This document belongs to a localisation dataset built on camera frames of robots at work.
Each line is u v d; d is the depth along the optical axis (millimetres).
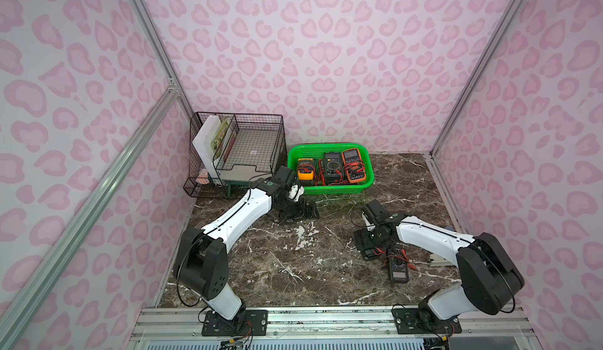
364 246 790
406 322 727
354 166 1010
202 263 437
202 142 885
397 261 818
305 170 954
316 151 1137
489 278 433
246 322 721
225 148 959
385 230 640
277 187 614
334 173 1007
